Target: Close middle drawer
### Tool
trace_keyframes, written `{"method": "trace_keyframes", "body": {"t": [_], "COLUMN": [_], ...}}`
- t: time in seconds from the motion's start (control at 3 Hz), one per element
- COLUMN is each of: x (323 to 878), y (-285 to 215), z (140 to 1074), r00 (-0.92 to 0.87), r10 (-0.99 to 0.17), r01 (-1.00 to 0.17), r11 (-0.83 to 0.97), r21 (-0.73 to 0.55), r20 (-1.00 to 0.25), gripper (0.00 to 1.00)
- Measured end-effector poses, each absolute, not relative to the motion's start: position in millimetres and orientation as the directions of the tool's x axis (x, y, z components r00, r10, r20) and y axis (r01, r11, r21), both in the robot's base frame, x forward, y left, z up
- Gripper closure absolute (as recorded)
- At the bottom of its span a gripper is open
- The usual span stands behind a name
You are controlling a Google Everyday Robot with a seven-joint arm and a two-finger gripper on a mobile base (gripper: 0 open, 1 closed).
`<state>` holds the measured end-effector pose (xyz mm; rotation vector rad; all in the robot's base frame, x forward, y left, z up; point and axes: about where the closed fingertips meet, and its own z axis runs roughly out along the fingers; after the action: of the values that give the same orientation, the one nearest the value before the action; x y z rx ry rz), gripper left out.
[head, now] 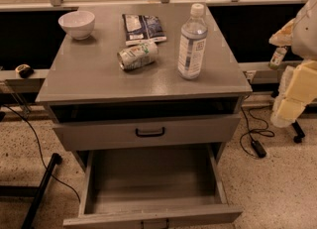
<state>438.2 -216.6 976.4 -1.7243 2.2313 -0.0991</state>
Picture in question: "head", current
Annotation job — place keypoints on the grey top drawer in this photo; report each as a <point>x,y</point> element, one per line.
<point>90,127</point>

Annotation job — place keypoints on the blue snack bag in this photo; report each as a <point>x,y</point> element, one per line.
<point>142,28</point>

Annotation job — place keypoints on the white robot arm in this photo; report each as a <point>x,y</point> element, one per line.
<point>300,33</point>

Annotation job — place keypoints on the crushed green white can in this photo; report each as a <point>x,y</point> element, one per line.
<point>137,56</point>

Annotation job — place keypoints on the black tape measure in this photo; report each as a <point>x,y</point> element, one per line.
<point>24,70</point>

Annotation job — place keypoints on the small green drink bottle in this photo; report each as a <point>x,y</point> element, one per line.
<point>277,57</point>

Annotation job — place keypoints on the black stand leg left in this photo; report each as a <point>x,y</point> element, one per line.
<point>36,193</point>

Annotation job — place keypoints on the black stand leg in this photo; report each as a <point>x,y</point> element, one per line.
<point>36,193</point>
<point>298,132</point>

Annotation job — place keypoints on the black stand leg right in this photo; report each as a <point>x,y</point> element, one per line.
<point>298,132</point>

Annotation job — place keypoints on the clear plastic water bottle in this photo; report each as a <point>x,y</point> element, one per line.
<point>192,43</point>

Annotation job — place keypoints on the tan padded gripper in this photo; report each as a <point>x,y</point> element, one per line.
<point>306,36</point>

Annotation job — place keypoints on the white ceramic bowl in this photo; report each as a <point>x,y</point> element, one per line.
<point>78,24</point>

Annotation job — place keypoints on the grey drawer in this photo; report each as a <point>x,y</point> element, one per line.
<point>90,127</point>
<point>152,188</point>

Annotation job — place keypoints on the black power adapter with cable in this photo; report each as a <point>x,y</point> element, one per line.
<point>258,149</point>

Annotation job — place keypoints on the grey drawer cabinet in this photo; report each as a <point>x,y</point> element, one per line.
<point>88,73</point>

